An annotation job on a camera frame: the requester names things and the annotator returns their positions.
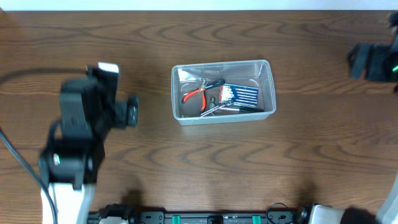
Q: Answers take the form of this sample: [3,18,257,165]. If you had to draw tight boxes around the clear plastic container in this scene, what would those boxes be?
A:
[171,60,277,125]

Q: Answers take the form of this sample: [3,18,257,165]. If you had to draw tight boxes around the left black cable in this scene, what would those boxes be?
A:
[0,67,90,224]

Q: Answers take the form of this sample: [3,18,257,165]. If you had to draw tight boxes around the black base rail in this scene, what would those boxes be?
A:
[86,203,310,224]

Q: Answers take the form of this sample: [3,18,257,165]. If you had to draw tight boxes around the precision screwdriver set case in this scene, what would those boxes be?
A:
[219,84,259,108]

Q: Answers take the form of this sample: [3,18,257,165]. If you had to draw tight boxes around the small black handled hammer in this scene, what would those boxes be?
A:
[209,101,264,114]

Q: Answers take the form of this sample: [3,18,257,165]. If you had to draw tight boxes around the red handled pliers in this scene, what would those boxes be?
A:
[182,81,206,113]

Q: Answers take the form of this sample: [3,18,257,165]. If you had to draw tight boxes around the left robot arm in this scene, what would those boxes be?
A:
[39,74,139,223]

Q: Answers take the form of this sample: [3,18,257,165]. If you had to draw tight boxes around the black yellow screwdriver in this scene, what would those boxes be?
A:
[205,79,225,90]

